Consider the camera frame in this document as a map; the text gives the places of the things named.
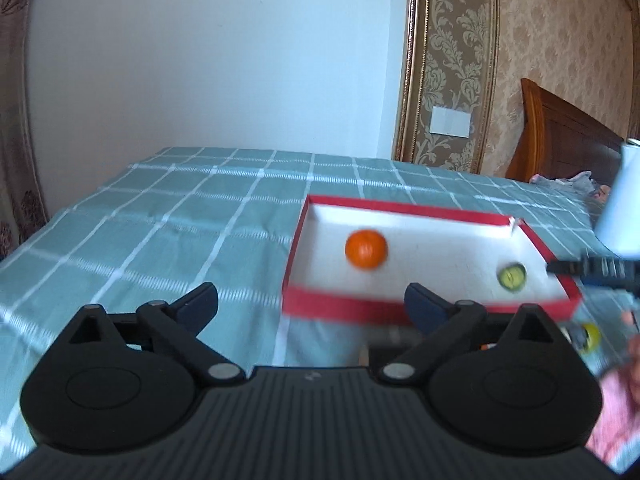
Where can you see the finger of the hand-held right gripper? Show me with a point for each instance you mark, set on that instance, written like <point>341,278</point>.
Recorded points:
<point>600,270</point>

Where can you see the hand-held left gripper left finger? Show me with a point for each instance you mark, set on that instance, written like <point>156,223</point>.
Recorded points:
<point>197,305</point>

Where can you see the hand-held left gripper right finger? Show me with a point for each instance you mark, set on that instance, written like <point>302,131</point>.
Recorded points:
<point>422,307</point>

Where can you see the red cardboard box white inside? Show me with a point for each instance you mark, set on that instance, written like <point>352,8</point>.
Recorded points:
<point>440,255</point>

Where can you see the small yellow round fruit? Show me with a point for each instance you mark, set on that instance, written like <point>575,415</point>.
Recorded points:
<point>592,336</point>

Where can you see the dark toy piece cream end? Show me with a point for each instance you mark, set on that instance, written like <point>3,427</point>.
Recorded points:
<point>575,336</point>

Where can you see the small yellow-green lime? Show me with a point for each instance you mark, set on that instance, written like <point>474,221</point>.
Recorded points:
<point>511,276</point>

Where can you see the person's right hand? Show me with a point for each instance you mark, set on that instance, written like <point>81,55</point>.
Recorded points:
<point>632,322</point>

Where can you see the white cylindrical container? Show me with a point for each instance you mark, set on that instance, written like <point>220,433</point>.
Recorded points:
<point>622,205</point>

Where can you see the crumpled clothes pile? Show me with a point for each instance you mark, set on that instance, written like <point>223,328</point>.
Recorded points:
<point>575,182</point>

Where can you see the green plaid bed sheet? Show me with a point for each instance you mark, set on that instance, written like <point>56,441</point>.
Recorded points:
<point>150,220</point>

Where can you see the brown wooden headboard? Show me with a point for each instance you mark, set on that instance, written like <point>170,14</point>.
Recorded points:
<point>560,135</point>

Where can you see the white wall switch plate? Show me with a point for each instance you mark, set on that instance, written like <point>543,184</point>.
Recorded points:
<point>451,121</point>

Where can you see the gold wall moulding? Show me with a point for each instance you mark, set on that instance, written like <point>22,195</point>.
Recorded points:
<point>412,60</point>

